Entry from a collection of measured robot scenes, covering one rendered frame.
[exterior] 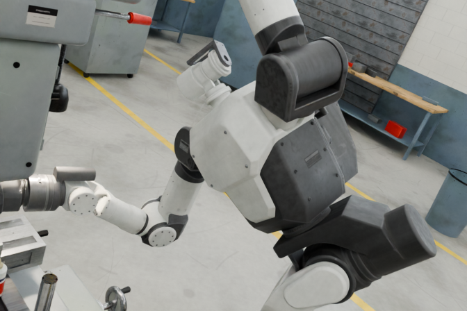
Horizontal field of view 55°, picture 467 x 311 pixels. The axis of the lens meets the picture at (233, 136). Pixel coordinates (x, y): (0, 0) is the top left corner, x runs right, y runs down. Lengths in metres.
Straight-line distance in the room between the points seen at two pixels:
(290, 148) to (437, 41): 7.44
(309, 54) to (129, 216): 0.69
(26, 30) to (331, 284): 0.74
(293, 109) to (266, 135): 0.09
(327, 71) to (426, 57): 7.48
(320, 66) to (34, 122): 0.57
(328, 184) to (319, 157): 0.06
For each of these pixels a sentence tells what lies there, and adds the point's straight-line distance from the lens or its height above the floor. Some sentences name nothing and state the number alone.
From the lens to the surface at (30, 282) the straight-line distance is 1.45.
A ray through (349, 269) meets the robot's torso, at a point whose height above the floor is 1.41.
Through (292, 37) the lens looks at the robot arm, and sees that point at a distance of 0.83.
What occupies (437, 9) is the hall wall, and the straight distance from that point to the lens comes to 8.34.
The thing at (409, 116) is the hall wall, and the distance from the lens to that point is 8.31.
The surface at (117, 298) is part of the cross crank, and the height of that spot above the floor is 0.69.
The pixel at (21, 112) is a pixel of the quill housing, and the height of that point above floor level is 1.48.
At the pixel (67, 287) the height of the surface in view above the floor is 0.76.
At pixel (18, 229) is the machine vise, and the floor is 1.03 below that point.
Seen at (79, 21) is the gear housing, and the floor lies 1.68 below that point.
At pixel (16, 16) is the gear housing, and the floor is 1.67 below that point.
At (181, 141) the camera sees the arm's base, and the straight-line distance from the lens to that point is 1.15.
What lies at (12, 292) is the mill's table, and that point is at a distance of 1.31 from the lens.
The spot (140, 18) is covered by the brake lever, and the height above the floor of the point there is 1.70.
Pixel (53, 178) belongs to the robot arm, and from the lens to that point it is 1.15.
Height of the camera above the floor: 1.88
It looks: 21 degrees down
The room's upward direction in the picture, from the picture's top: 21 degrees clockwise
